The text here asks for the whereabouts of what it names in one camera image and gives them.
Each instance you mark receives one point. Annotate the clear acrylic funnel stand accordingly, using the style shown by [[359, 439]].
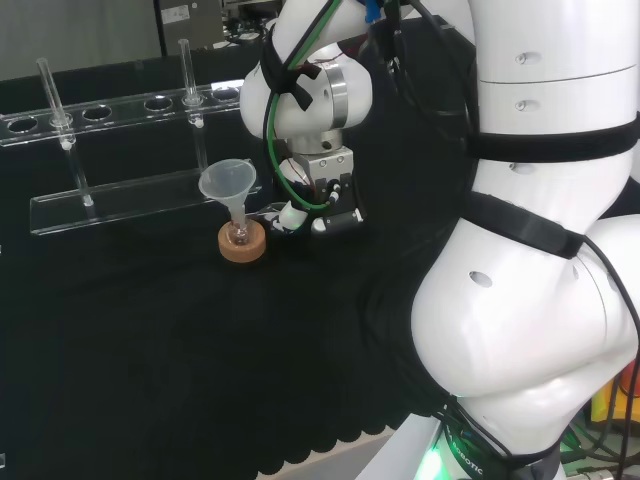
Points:
[[125, 202]]

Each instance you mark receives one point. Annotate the round-bottom glass flask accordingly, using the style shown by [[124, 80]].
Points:
[[239, 234]]

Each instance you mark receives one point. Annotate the yellow stop button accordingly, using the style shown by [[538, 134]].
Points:
[[602, 405]]

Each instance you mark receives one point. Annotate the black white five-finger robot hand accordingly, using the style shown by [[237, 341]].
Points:
[[330, 200]]

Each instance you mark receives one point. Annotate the translucent plastic funnel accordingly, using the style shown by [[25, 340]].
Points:
[[227, 180]]

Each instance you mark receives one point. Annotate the dark background panel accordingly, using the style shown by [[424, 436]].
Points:
[[190, 25]]

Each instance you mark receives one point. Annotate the black bench cloth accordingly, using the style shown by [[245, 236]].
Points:
[[150, 350]]

